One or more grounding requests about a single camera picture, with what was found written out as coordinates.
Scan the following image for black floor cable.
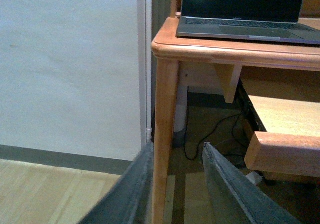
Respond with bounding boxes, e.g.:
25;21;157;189
183;113;248;161

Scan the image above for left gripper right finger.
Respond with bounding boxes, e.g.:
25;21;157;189
202;143;300;224

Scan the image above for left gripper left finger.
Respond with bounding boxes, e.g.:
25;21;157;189
79;142;154;224

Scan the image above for wooden keyboard tray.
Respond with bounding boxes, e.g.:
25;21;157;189
236;78;320;184

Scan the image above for white wall conduit pipe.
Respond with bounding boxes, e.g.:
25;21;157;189
145;0;153;142

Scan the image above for wooden desk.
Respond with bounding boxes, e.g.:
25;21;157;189
151;0;320;224

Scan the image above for grey laptop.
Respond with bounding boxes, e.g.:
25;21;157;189
176;0;320;45

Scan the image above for white power adapter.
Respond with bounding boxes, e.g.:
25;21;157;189
246;171;263;185

